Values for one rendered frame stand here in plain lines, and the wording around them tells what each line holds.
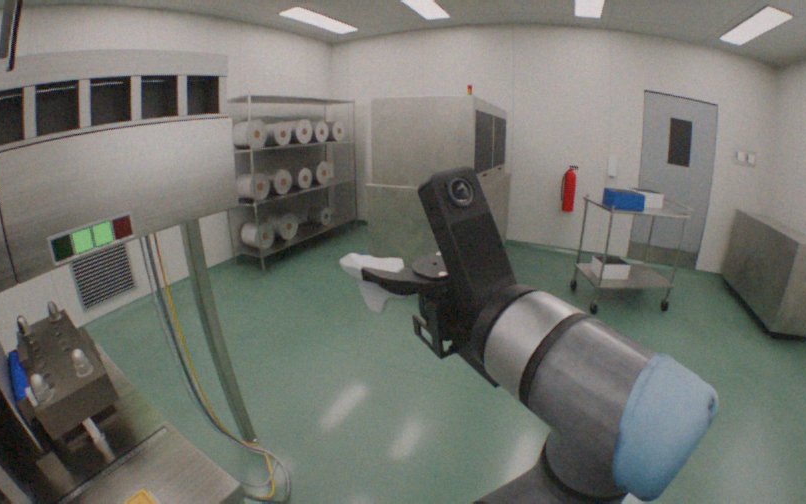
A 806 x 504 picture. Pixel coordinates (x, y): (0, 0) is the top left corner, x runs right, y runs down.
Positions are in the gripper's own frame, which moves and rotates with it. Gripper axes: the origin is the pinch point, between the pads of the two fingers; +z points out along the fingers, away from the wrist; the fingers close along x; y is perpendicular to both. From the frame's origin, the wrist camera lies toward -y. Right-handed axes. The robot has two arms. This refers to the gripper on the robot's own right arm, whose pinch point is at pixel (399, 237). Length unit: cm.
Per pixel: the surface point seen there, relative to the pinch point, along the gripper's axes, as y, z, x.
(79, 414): 17, 10, -57
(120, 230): -2, 57, -53
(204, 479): 28.9, 0.7, -37.2
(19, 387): 10, 12, -69
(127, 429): 27, 15, -53
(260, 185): 34, 334, -4
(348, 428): 124, 83, -6
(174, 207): -1, 68, -39
